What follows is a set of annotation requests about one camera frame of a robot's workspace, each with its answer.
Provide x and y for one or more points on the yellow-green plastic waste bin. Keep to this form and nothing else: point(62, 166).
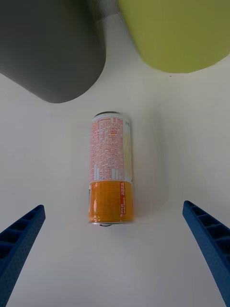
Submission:
point(177, 33)

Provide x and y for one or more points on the orange and white drink can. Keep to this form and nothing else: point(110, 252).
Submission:
point(110, 168)

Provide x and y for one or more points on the grey plastic waste bin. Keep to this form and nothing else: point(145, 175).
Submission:
point(48, 48)

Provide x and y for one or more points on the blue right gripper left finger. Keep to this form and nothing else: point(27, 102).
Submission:
point(19, 244)

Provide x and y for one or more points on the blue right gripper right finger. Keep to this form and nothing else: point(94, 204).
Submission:
point(210, 242)

